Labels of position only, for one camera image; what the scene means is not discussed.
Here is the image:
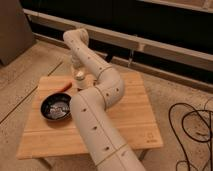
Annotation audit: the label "grey wall rail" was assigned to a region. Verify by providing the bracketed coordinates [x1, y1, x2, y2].
[23, 9, 213, 72]

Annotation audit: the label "grey cabinet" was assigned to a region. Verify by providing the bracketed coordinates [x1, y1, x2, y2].
[0, 0, 36, 66]

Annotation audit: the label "black frying pan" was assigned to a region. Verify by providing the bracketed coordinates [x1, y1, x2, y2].
[40, 82, 72, 121]

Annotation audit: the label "wooden table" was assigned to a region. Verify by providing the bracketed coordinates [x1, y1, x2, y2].
[17, 72, 163, 160]

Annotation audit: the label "black floor cables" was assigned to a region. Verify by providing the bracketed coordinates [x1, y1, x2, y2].
[168, 96, 213, 171]

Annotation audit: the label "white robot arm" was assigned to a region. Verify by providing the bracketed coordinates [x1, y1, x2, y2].
[63, 29, 145, 171]

